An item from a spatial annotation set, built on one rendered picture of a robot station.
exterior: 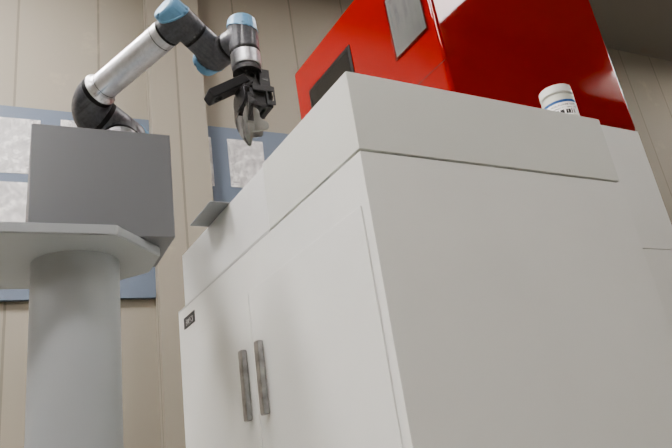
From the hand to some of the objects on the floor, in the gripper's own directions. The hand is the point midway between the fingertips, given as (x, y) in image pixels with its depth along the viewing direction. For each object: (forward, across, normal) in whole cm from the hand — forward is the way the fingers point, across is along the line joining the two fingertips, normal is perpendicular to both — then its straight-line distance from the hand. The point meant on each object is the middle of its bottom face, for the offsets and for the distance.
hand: (246, 139), depth 157 cm
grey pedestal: (+111, +3, +48) cm, 121 cm away
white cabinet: (+111, -2, -26) cm, 114 cm away
